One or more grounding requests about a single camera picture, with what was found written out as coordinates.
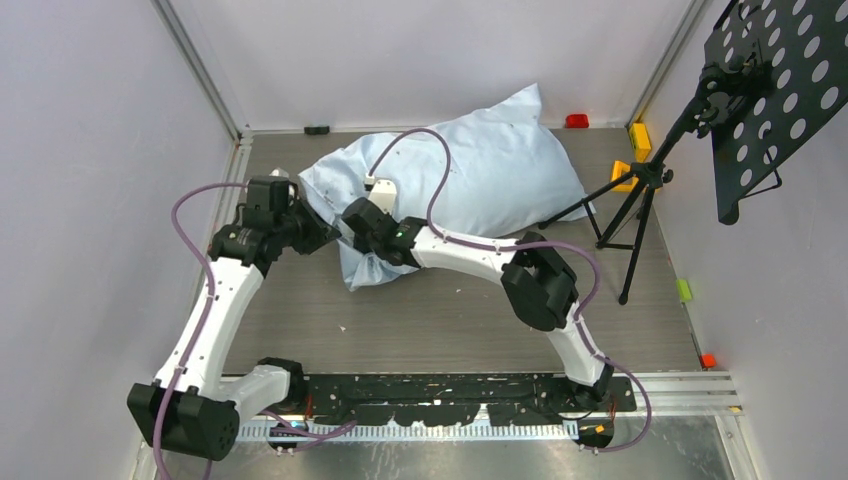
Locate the slotted cable duct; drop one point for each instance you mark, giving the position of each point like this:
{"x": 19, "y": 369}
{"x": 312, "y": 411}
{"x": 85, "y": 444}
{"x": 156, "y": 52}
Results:
{"x": 478, "y": 430}

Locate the black perforated stand plate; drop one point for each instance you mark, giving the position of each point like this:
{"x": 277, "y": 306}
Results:
{"x": 783, "y": 76}

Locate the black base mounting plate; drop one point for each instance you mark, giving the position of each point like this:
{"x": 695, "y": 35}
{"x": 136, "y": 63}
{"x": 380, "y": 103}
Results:
{"x": 437, "y": 400}

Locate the red toy block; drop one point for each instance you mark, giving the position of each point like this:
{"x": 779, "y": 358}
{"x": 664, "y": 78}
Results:
{"x": 577, "y": 121}

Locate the green block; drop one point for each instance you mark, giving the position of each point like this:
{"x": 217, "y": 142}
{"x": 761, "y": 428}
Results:
{"x": 684, "y": 290}

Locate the black tripod stand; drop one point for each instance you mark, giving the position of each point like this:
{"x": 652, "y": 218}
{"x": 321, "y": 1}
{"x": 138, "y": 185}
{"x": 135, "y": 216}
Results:
{"x": 636, "y": 199}

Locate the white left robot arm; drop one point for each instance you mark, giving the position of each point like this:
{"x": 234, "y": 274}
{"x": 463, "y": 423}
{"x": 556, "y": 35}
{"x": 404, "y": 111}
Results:
{"x": 187, "y": 408}

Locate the yellow block on rail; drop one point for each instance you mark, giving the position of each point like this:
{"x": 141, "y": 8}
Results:
{"x": 640, "y": 141}

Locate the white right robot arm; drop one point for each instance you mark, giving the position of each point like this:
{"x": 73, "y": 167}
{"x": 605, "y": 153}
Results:
{"x": 539, "y": 284}

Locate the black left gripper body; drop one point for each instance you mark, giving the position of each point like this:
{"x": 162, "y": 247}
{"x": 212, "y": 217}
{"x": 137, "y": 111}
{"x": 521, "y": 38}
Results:
{"x": 302, "y": 228}

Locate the small black wall object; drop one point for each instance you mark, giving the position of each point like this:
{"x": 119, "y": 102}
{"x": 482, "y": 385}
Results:
{"x": 316, "y": 130}

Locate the yellow block near tripod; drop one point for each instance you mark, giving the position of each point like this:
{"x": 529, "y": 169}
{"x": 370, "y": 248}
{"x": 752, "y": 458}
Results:
{"x": 619, "y": 170}

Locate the small orange block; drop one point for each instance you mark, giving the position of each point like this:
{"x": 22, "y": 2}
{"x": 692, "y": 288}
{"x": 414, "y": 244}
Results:
{"x": 707, "y": 361}

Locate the light blue pillowcase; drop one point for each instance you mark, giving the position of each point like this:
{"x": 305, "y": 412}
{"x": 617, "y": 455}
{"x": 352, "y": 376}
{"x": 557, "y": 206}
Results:
{"x": 495, "y": 171}

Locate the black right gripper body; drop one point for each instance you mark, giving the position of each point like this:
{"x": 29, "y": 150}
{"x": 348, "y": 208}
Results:
{"x": 367, "y": 245}

